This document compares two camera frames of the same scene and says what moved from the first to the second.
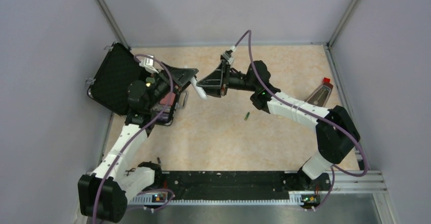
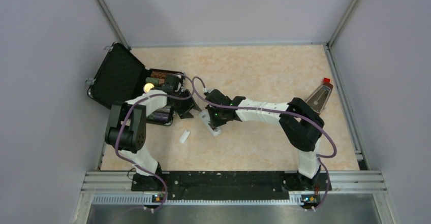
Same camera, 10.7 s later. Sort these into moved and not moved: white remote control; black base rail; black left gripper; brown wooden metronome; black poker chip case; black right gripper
Moved: black left gripper; black right gripper; white remote control
Not moved: black base rail; black poker chip case; brown wooden metronome
